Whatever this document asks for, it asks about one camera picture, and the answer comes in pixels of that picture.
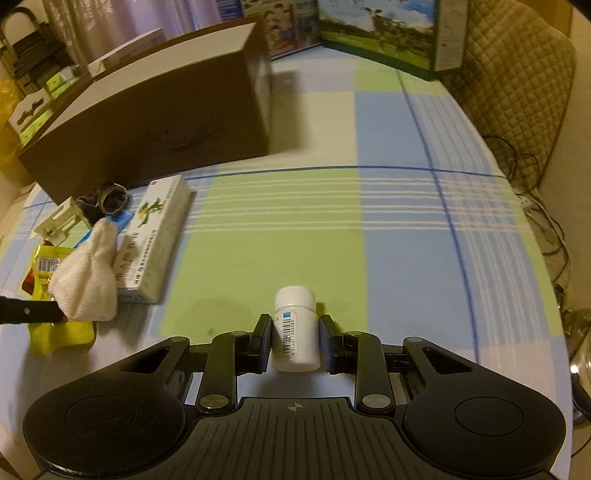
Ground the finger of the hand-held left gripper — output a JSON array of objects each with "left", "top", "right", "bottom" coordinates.
[{"left": 0, "top": 295, "right": 66, "bottom": 326}]

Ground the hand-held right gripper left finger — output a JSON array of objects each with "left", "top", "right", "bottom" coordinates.
[{"left": 117, "top": 314, "right": 273, "bottom": 415}]

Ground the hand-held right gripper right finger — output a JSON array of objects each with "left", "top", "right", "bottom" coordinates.
[{"left": 320, "top": 315, "right": 476, "bottom": 415}]

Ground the white pill bottle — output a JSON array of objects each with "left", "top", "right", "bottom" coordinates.
[{"left": 273, "top": 286, "right": 321, "bottom": 374}]

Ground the yellow snack packet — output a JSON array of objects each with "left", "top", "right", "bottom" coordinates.
[{"left": 21, "top": 244, "right": 97, "bottom": 356}]

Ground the white plastic clip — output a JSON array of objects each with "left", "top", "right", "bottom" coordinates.
[{"left": 31, "top": 196, "right": 93, "bottom": 247}]

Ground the blue hand cream tube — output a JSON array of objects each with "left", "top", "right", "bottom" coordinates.
[{"left": 76, "top": 211, "right": 136, "bottom": 250}]

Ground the dark hair scrunchie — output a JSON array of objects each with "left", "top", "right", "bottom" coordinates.
[{"left": 75, "top": 181, "right": 132, "bottom": 217}]

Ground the white green medicine box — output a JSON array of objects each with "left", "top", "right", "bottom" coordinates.
[{"left": 113, "top": 175, "right": 195, "bottom": 304}]

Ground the brown storage box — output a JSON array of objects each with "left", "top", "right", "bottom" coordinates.
[{"left": 17, "top": 18, "right": 273, "bottom": 204}]

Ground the plaid tablecloth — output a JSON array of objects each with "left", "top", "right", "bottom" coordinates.
[{"left": 0, "top": 44, "right": 578, "bottom": 480}]

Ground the yellow plastic bag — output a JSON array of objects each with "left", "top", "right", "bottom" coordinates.
[{"left": 0, "top": 76, "right": 24, "bottom": 162}]

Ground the green tissue pack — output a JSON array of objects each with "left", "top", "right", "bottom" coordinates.
[{"left": 45, "top": 69, "right": 80, "bottom": 99}]

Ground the shiny metal pot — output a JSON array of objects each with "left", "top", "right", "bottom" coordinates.
[{"left": 561, "top": 309, "right": 591, "bottom": 425}]

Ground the black metal rack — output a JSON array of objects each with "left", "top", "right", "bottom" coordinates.
[{"left": 0, "top": 0, "right": 65, "bottom": 88}]

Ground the white cardboard box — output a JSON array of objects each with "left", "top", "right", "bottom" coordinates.
[{"left": 87, "top": 28, "right": 167, "bottom": 79}]

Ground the light blue cow milk carton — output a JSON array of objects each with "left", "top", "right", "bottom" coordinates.
[{"left": 318, "top": 0, "right": 464, "bottom": 82}]

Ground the beige quilted chair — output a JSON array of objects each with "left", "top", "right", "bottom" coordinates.
[{"left": 441, "top": 4, "right": 578, "bottom": 195}]

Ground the dark blue milk carton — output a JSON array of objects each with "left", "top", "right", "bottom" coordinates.
[{"left": 240, "top": 0, "right": 324, "bottom": 61}]

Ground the purple sheer curtain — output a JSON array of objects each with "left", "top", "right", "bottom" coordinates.
[{"left": 106, "top": 0, "right": 241, "bottom": 47}]

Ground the white-handled tissue carton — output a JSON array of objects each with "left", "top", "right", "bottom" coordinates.
[{"left": 7, "top": 88, "right": 54, "bottom": 144}]

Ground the black cable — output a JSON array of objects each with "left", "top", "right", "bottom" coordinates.
[{"left": 485, "top": 134, "right": 570, "bottom": 259}]

